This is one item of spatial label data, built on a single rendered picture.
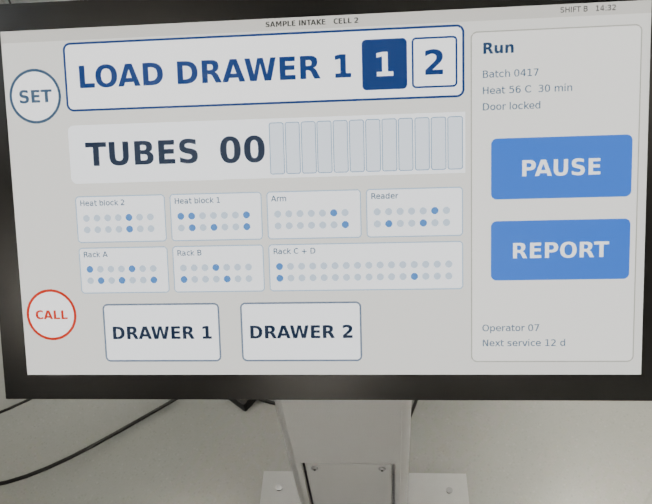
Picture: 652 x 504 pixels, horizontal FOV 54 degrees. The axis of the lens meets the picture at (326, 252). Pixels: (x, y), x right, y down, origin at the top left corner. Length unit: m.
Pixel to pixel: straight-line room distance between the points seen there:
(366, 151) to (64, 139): 0.23
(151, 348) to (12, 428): 1.33
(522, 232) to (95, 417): 1.41
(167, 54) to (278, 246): 0.17
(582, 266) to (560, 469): 1.12
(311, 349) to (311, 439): 0.32
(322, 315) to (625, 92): 0.27
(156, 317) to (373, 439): 0.37
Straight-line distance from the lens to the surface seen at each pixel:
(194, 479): 1.59
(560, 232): 0.50
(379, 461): 0.85
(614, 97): 0.51
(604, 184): 0.50
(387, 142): 0.48
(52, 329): 0.56
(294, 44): 0.49
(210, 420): 1.65
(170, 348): 0.52
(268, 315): 0.50
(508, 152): 0.49
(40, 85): 0.55
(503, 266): 0.49
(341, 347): 0.50
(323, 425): 0.78
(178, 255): 0.51
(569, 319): 0.51
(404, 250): 0.48
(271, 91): 0.49
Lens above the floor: 1.40
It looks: 46 degrees down
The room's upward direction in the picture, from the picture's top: 6 degrees counter-clockwise
